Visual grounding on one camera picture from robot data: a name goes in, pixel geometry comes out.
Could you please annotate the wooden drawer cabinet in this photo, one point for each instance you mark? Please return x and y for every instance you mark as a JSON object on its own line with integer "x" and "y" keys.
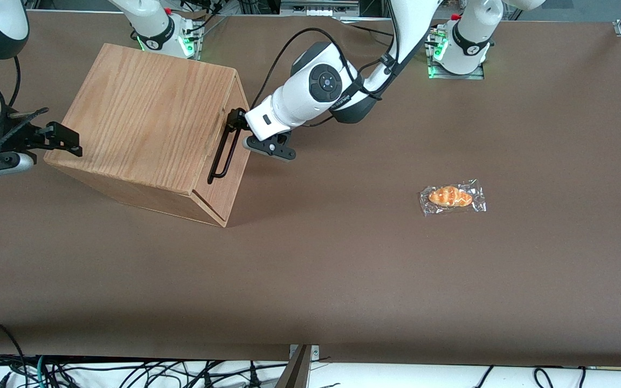
{"x": 143, "y": 113}

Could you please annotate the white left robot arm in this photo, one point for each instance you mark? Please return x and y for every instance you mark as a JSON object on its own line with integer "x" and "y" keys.
{"x": 321, "y": 86}

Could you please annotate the brown table cover sheet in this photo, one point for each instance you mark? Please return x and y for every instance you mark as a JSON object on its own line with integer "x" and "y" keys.
{"x": 343, "y": 269}

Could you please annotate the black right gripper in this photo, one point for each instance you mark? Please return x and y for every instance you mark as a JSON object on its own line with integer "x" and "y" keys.
{"x": 13, "y": 136}

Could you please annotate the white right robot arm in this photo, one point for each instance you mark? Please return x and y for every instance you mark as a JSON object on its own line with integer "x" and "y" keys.
{"x": 149, "y": 24}

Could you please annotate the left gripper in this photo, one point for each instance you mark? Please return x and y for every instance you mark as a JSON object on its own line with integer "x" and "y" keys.
{"x": 234, "y": 119}

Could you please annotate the bread roll in clear wrapper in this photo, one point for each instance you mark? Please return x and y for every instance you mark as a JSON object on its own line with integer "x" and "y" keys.
{"x": 450, "y": 196}

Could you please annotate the metal table edge bracket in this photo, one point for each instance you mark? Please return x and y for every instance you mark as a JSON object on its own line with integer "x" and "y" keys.
{"x": 297, "y": 369}

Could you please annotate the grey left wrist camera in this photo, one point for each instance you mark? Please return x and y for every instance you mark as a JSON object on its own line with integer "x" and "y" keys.
{"x": 270, "y": 148}

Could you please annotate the wooden drawer with tall box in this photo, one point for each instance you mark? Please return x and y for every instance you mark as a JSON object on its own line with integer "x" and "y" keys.
{"x": 235, "y": 94}

